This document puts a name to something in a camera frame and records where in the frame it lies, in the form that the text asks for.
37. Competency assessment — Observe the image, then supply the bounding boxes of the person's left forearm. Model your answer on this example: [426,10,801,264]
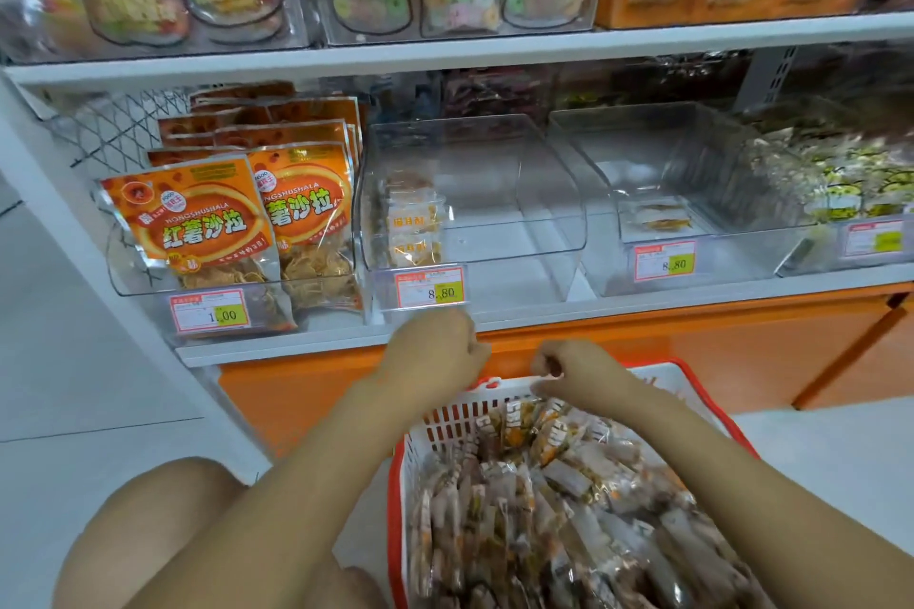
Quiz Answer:
[126,384,433,609]

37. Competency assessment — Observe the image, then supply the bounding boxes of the person's left hand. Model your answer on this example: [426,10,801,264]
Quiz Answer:
[372,304,496,413]

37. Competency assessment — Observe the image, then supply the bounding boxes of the white yellow price tag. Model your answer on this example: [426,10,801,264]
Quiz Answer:
[391,263,470,312]
[838,214,911,262]
[631,237,700,285]
[167,285,254,338]

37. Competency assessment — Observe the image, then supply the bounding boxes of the white wire mesh panel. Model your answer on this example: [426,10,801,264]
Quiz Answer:
[47,86,197,178]

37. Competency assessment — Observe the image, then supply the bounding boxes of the person's right hand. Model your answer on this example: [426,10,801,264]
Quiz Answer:
[529,336,647,421]

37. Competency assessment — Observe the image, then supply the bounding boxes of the small yellow wrapped snack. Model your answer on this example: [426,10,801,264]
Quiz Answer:
[626,205,696,236]

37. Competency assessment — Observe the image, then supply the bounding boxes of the white red-rimmed shopping basket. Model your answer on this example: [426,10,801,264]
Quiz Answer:
[387,357,783,609]

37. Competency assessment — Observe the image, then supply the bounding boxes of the stack of orange packets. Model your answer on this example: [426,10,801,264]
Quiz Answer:
[98,79,368,335]

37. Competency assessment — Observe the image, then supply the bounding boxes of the white snack shelf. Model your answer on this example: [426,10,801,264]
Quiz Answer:
[0,0,914,369]

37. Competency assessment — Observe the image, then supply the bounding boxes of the pile of small brown snacks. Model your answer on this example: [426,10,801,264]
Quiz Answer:
[404,393,776,609]

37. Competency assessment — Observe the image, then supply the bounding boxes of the yellow hamster snack packets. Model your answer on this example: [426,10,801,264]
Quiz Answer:
[768,128,914,227]

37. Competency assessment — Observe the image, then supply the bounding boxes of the person's right forearm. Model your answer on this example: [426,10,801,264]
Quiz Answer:
[611,384,914,609]

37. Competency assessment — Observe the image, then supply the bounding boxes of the orange shelf base panel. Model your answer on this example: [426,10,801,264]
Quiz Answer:
[214,283,914,463]

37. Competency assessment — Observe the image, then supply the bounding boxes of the row of clear snacks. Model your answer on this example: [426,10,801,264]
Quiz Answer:
[377,168,450,272]

